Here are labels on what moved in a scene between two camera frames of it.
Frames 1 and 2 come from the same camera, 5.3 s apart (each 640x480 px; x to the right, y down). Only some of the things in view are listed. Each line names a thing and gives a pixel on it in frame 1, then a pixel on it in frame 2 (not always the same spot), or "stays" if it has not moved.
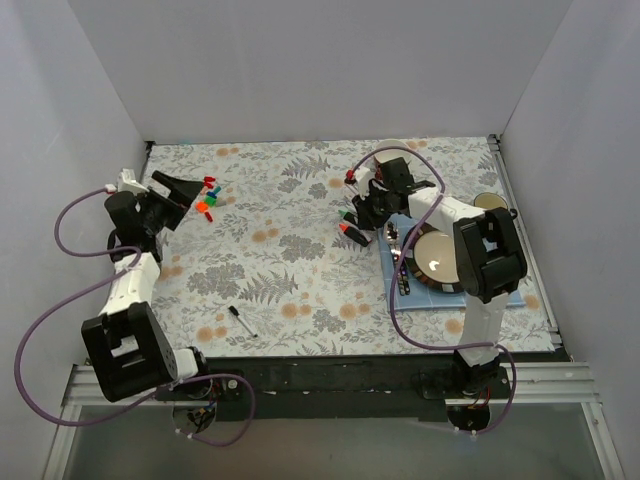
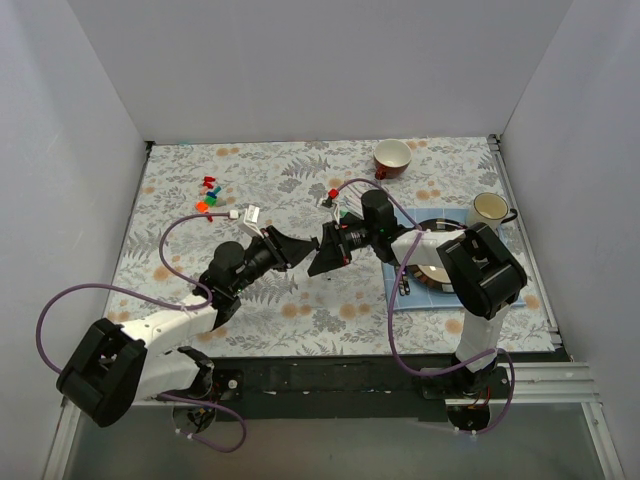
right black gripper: (370, 209) to (338, 243)
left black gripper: (167, 200) to (273, 248)
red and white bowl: (391, 154) stays
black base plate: (334, 388) stays
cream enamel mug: (492, 200) stays
